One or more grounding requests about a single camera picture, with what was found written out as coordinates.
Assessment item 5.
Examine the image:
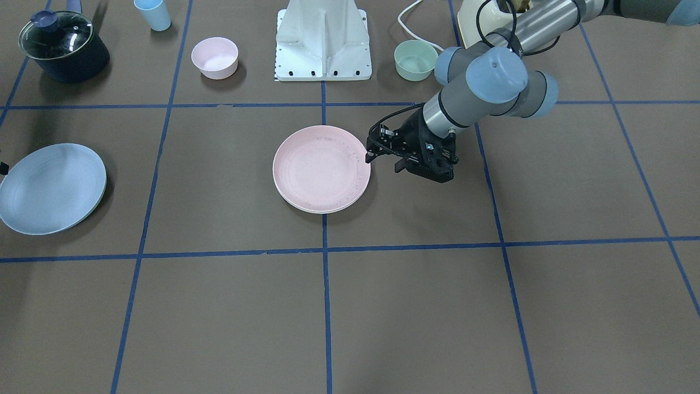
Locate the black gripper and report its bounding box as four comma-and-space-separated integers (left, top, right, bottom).
365, 109, 458, 183

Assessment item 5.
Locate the blue plate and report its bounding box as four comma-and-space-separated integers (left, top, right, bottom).
1, 144, 107, 235

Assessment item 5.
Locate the pink plate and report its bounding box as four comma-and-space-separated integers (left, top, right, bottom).
272, 125, 371, 190

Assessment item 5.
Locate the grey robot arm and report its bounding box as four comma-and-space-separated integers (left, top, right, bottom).
365, 1, 698, 183

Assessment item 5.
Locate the cream plate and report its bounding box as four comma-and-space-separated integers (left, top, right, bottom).
277, 184, 367, 214

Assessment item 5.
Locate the green bowl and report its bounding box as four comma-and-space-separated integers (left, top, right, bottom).
393, 40, 439, 82

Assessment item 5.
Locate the glass pot lid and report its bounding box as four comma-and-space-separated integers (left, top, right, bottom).
18, 10, 95, 60

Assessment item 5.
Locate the dark blue pot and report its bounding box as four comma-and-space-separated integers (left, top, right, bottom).
26, 1, 110, 83

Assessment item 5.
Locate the cream toaster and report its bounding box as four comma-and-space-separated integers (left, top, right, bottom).
457, 1, 512, 51

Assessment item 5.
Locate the pink bowl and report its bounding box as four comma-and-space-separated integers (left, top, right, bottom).
191, 37, 238, 80

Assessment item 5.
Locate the light blue cup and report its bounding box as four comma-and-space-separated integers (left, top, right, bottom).
133, 0, 172, 32

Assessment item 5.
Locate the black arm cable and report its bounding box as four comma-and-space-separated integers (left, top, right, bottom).
368, 0, 561, 144

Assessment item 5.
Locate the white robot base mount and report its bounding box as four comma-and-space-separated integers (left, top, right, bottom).
275, 1, 372, 82

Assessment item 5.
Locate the white toaster cable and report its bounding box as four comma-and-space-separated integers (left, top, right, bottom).
398, 0, 454, 58

